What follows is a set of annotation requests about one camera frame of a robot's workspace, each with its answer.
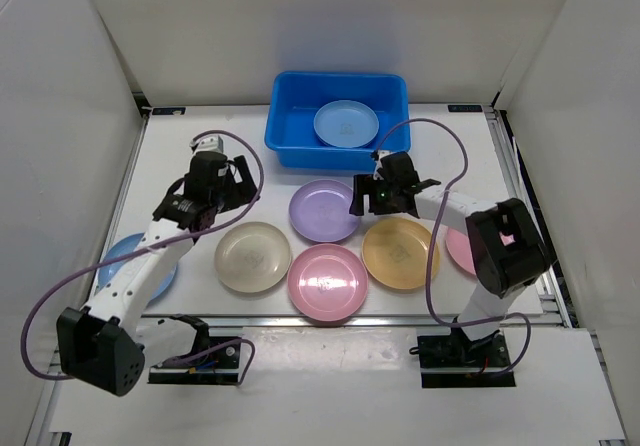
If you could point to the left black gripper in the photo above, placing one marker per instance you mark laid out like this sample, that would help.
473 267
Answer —
242 191

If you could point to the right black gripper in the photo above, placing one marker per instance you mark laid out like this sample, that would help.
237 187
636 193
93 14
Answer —
364 184

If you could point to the purple plate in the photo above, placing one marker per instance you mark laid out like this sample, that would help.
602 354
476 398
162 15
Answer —
319 211

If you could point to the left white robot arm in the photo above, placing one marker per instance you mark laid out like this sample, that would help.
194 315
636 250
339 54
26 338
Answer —
101 343

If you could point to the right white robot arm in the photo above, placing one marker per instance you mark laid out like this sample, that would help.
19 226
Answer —
507 250

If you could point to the blue plastic bin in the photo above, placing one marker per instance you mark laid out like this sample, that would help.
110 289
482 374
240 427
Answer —
296 98

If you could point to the yellow plate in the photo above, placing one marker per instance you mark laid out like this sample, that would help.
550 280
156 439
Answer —
394 251

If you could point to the cream plate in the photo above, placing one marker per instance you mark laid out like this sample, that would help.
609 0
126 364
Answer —
252 257

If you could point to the pink plate centre front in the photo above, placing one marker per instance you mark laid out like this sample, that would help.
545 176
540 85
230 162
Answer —
327 283

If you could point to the pink plate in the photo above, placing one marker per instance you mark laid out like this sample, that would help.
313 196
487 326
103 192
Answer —
459 248
327 283

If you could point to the pink plate right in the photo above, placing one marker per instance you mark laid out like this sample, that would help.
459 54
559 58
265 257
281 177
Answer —
459 248

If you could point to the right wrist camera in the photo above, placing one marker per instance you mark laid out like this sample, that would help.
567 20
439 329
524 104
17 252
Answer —
378 155

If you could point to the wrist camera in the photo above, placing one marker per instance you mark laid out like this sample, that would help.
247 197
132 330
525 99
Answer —
378 155
208 143

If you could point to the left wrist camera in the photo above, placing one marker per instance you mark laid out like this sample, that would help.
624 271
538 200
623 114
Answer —
208 143

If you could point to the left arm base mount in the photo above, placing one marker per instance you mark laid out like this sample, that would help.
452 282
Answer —
213 360

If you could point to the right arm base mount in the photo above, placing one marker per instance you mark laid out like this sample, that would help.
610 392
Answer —
451 361

